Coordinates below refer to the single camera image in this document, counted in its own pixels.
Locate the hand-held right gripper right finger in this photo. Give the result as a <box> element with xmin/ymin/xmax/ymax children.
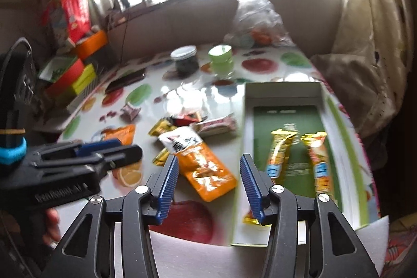
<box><xmin>239</xmin><ymin>153</ymin><xmax>380</xmax><ymax>278</ymax></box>

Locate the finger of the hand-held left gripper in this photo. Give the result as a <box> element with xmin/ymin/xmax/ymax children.
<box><xmin>35</xmin><ymin>139</ymin><xmax>124</xmax><ymax>163</ymax></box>
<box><xmin>33</xmin><ymin>144</ymin><xmax>144</xmax><ymax>170</ymax></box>

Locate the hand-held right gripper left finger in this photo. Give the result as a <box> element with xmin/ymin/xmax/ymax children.
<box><xmin>42</xmin><ymin>154</ymin><xmax>180</xmax><ymax>278</ymax></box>

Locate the orange and white snack packet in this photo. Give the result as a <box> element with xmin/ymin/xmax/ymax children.
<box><xmin>91</xmin><ymin>124</ymin><xmax>136</xmax><ymax>148</ymax></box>

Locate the yellow snack packet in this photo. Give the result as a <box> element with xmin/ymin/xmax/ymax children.
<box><xmin>148</xmin><ymin>118</ymin><xmax>178</xmax><ymax>137</ymax></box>
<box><xmin>152</xmin><ymin>148</ymin><xmax>170</xmax><ymax>166</ymax></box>

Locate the large orange snack packet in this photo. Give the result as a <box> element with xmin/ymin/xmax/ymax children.
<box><xmin>158</xmin><ymin>126</ymin><xmax>238</xmax><ymax>202</ymax></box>

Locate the small maroon and white packet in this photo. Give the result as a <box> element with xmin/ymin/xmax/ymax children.
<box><xmin>120</xmin><ymin>103</ymin><xmax>141</xmax><ymax>120</ymax></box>

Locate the green cardboard box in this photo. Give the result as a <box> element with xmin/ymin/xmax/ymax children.
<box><xmin>230</xmin><ymin>82</ymin><xmax>375</xmax><ymax>248</ymax></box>

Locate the person's left hand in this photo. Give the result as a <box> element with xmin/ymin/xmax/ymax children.
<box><xmin>44</xmin><ymin>208</ymin><xmax>62</xmax><ymax>248</ymax></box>

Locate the golden snack bar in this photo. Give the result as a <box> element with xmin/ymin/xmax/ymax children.
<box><xmin>300</xmin><ymin>131</ymin><xmax>339</xmax><ymax>200</ymax></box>
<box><xmin>243</xmin><ymin>129</ymin><xmax>298</xmax><ymax>226</ymax></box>

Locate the striped box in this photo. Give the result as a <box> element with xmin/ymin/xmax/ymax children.
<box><xmin>67</xmin><ymin>76</ymin><xmax>98</xmax><ymax>111</ymax></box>

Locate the white and maroon snack packet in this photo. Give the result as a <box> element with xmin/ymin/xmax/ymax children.
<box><xmin>191</xmin><ymin>113</ymin><xmax>238</xmax><ymax>137</ymax></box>

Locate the red and black snack packet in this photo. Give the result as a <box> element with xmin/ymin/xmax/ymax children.
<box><xmin>168</xmin><ymin>112</ymin><xmax>204</xmax><ymax>127</ymax></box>

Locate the black phone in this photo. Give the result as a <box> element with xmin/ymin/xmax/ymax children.
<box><xmin>105</xmin><ymin>68</ymin><xmax>146</xmax><ymax>94</ymax></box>

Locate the lime green box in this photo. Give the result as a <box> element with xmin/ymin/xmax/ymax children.
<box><xmin>72</xmin><ymin>64</ymin><xmax>96</xmax><ymax>94</ymax></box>

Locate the red box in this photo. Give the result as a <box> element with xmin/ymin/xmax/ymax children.
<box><xmin>44</xmin><ymin>57</ymin><xmax>86</xmax><ymax>98</ymax></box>

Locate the green paper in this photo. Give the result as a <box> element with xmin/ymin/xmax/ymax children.
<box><xmin>39</xmin><ymin>57</ymin><xmax>77</xmax><ymax>81</ymax></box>

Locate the orange box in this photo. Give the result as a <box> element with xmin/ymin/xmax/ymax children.
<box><xmin>76</xmin><ymin>30</ymin><xmax>109</xmax><ymax>60</ymax></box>

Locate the dark jar with white lid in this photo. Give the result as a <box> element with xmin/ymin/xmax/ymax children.
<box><xmin>170</xmin><ymin>45</ymin><xmax>199</xmax><ymax>75</ymax></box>

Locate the glass jar with green lid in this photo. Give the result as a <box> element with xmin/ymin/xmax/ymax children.
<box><xmin>208</xmin><ymin>44</ymin><xmax>234</xmax><ymax>78</ymax></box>

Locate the printed teal bag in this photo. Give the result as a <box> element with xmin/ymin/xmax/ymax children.
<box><xmin>46</xmin><ymin>0</ymin><xmax>70</xmax><ymax>47</ymax></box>

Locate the red snack bag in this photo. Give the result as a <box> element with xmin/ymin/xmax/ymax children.
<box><xmin>60</xmin><ymin>0</ymin><xmax>92</xmax><ymax>41</ymax></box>

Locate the colourful printed cloth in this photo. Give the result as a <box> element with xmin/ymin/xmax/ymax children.
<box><xmin>381</xmin><ymin>216</ymin><xmax>417</xmax><ymax>278</ymax></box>

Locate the clear plastic bag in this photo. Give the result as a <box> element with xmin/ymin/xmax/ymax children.
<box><xmin>223</xmin><ymin>0</ymin><xmax>295</xmax><ymax>48</ymax></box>

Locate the beige cloth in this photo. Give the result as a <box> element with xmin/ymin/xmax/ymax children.
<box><xmin>311</xmin><ymin>0</ymin><xmax>417</xmax><ymax>168</ymax></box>

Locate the black cable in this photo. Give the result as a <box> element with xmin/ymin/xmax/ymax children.
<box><xmin>118</xmin><ymin>9</ymin><xmax>131</xmax><ymax>65</ymax></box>

